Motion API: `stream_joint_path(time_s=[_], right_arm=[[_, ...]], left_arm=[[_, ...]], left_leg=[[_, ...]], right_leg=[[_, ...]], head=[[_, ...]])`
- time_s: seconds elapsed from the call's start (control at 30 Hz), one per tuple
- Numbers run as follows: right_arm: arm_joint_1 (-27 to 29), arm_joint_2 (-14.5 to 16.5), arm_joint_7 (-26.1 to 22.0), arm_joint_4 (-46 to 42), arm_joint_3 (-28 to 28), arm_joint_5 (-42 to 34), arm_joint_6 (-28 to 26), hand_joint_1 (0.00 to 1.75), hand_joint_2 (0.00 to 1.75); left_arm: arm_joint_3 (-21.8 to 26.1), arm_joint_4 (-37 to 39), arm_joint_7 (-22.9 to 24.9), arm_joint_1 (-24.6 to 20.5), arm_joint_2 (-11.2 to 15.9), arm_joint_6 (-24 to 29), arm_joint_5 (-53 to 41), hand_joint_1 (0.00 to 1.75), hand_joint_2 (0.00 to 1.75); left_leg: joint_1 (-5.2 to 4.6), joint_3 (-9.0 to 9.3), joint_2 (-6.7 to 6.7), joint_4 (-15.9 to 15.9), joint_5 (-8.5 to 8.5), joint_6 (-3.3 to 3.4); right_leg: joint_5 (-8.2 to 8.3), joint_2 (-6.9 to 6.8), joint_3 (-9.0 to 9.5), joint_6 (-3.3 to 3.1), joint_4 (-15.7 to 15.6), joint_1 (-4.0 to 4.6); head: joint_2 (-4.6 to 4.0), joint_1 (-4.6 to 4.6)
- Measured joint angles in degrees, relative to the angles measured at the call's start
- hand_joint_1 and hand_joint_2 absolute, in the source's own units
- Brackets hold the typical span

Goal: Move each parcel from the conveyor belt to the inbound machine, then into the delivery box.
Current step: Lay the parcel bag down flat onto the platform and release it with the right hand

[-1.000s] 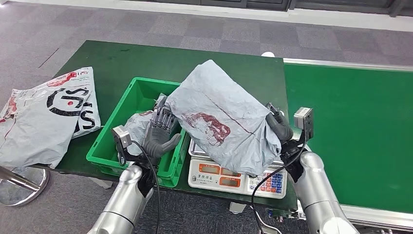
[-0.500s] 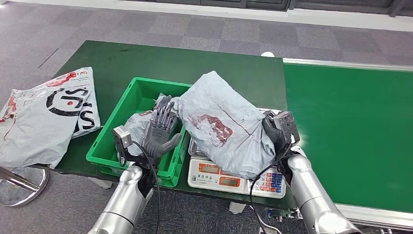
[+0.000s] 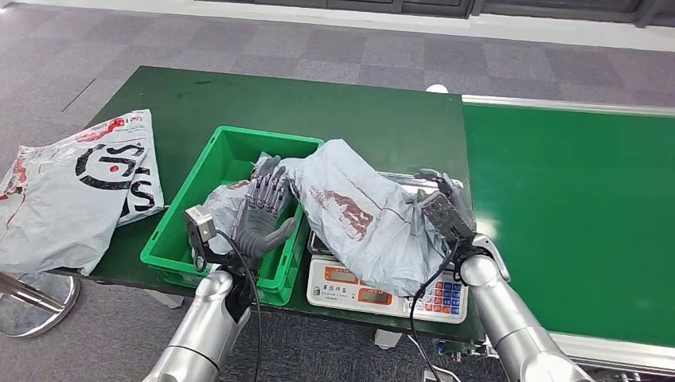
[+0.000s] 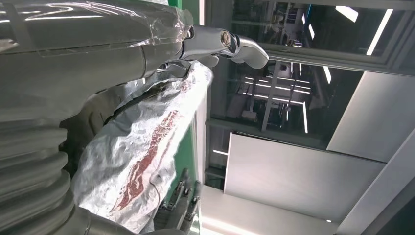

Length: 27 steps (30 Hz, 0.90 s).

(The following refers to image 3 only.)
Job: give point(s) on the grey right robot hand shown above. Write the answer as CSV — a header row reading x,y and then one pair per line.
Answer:
x,y
451,185

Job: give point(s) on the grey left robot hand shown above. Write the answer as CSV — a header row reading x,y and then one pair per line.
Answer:
x,y
258,232

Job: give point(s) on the grey parcel bag red print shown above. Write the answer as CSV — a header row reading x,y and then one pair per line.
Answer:
x,y
358,221

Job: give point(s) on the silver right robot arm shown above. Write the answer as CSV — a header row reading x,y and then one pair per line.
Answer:
x,y
517,327

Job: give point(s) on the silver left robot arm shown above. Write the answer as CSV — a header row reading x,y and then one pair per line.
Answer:
x,y
205,327

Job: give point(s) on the green conveyor belt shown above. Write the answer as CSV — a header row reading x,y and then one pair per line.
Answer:
x,y
554,184

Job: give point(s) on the conveyor connector block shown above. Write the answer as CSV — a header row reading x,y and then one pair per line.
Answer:
x,y
451,350

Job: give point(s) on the green plastic crate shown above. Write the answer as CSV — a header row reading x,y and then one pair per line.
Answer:
x,y
174,242

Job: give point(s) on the white round cap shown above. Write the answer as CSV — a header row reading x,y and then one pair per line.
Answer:
x,y
436,89

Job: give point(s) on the white scale with steel tray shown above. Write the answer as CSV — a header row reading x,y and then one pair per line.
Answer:
x,y
343,287

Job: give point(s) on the white printed mailer bag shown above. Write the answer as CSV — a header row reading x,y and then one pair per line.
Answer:
x,y
153,174

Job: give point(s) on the white table foot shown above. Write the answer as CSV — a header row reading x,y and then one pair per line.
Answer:
x,y
387,339

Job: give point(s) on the white power strip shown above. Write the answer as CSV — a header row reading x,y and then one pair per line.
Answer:
x,y
435,376

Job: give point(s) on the large grey logo mailer bag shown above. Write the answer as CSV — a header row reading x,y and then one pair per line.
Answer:
x,y
53,221

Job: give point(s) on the round chrome stand base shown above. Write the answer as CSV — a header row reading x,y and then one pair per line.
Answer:
x,y
47,313

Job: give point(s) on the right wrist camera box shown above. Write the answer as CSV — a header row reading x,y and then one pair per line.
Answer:
x,y
445,216

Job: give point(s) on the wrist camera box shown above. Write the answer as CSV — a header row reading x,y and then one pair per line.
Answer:
x,y
445,216
200,224

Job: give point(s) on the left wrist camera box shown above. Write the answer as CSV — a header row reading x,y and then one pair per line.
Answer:
x,y
200,224

